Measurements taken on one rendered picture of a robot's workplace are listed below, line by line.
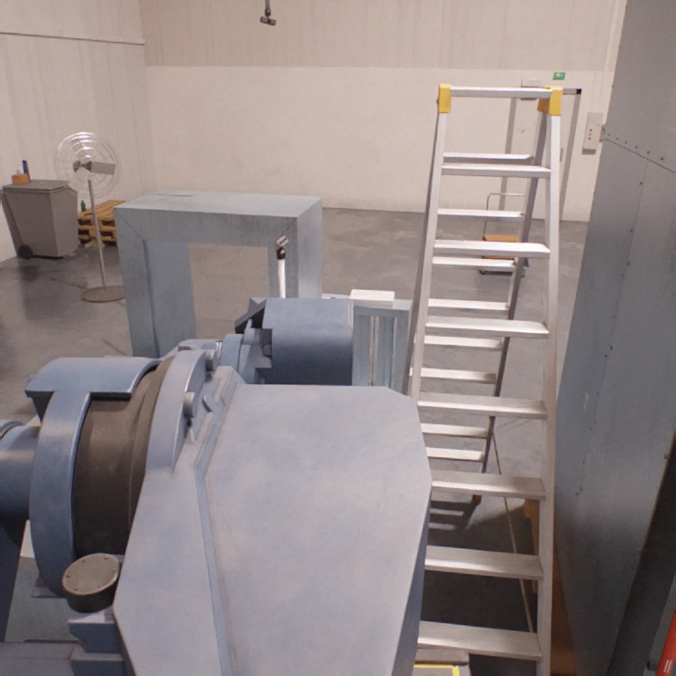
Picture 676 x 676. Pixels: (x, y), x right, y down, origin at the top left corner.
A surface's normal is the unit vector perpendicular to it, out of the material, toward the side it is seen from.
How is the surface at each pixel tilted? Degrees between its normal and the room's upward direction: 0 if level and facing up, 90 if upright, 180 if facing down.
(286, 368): 100
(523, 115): 90
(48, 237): 95
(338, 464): 0
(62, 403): 22
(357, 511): 16
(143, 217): 90
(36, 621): 90
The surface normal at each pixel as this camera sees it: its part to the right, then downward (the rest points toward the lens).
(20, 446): 0.00, -0.69
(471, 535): 0.01, -0.91
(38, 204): -0.25, 0.46
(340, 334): 0.00, -0.32
